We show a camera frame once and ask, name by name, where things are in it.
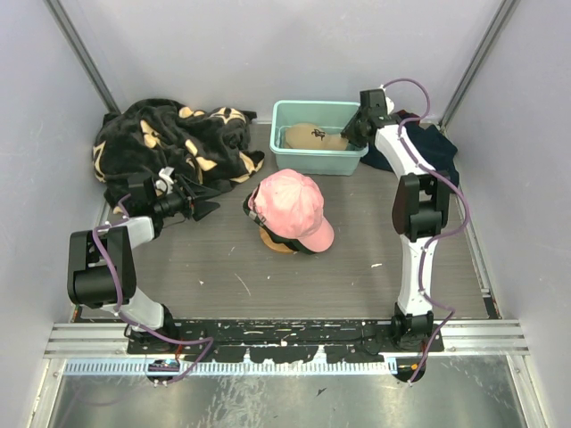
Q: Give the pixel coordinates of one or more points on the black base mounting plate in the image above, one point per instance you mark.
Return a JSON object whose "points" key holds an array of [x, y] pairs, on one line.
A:
{"points": [[278, 341]]}

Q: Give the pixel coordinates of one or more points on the aluminium front rail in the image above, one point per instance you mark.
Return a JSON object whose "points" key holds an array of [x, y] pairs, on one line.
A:
{"points": [[460, 337]]}

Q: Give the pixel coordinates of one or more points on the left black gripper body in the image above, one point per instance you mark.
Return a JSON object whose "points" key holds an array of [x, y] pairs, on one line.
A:
{"points": [[178, 201]]}

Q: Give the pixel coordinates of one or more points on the black floral fleece blanket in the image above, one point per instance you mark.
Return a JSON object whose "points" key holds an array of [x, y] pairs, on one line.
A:
{"points": [[210, 148]]}

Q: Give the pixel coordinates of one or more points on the pink baseball cap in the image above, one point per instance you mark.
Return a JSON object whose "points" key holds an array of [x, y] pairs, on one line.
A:
{"points": [[291, 206]]}

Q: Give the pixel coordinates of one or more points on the wooden hat stand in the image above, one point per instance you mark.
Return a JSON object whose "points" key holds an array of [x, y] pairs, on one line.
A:
{"points": [[281, 248]]}

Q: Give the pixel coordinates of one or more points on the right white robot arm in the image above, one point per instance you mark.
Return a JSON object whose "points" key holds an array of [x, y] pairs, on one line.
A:
{"points": [[420, 212]]}

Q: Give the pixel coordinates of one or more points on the right aluminium corner post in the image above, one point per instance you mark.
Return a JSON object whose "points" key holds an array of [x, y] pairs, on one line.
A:
{"points": [[492, 33]]}

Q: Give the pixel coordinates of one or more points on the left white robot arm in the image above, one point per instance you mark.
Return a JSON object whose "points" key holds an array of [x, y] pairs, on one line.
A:
{"points": [[101, 268]]}

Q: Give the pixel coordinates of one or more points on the left aluminium corner post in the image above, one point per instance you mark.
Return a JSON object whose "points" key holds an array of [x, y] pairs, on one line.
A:
{"points": [[77, 45]]}

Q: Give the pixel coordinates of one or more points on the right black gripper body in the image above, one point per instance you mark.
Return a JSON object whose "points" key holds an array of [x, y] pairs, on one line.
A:
{"points": [[352, 131]]}

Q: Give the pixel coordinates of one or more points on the tan baseball cap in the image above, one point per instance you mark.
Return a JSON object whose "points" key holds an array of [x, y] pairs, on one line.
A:
{"points": [[306, 136]]}

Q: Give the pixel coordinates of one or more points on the white slotted cable duct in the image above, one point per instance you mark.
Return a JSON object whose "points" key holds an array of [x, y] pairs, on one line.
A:
{"points": [[170, 367]]}

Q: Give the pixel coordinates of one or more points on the teal plastic bin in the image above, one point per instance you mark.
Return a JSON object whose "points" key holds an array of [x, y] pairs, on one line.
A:
{"points": [[330, 116]]}

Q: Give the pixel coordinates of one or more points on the navy blue sweater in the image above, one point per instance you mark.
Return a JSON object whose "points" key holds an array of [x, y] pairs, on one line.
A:
{"points": [[432, 145]]}

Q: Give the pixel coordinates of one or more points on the aluminium corner post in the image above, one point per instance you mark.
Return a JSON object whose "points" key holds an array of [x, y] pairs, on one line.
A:
{"points": [[77, 45], [492, 33]]}

